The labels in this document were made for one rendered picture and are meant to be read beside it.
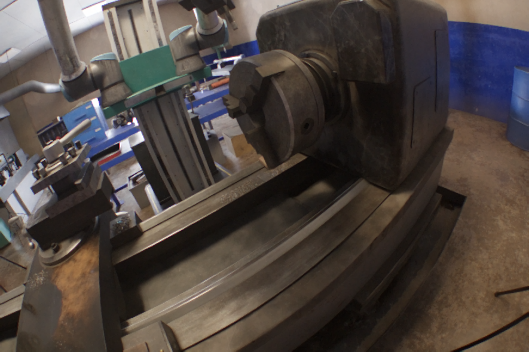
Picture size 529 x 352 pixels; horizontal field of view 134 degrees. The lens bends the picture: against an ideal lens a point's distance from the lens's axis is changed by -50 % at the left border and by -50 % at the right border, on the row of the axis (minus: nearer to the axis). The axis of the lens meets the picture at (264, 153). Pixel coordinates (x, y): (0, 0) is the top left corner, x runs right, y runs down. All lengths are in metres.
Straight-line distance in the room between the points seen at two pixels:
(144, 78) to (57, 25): 0.64
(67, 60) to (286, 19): 0.95
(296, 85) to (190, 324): 0.50
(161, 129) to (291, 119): 1.22
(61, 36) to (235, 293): 1.12
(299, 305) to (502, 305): 1.37
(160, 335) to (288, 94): 0.50
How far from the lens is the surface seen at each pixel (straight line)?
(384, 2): 0.48
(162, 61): 1.45
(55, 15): 1.11
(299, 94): 0.42
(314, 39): 0.60
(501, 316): 1.61
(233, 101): 0.56
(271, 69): 0.42
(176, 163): 1.63
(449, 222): 1.23
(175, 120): 1.56
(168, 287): 0.72
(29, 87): 6.05
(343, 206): 0.59
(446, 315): 1.44
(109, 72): 1.26
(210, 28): 1.27
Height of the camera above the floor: 1.24
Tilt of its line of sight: 28 degrees down
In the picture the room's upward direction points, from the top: 14 degrees counter-clockwise
